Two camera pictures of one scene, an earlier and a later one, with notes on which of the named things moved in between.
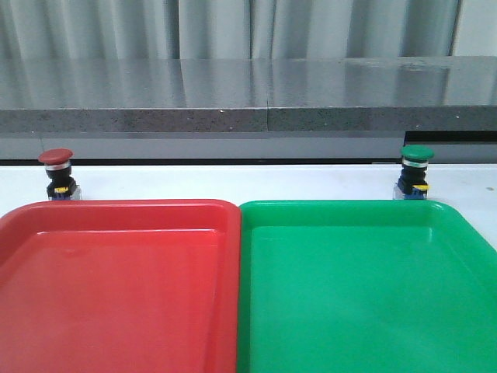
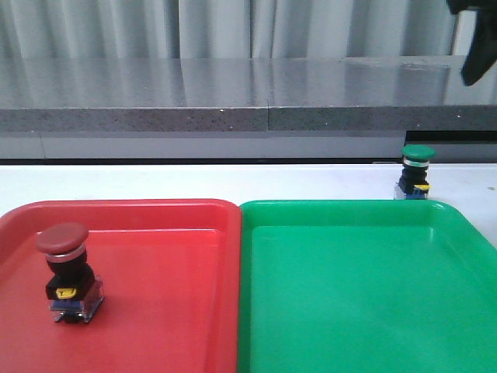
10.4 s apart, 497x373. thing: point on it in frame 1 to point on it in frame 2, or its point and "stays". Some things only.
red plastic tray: [120, 286] stays
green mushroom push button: [412, 183] stays
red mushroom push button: [60, 185] to [73, 291]
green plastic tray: [363, 286] stays
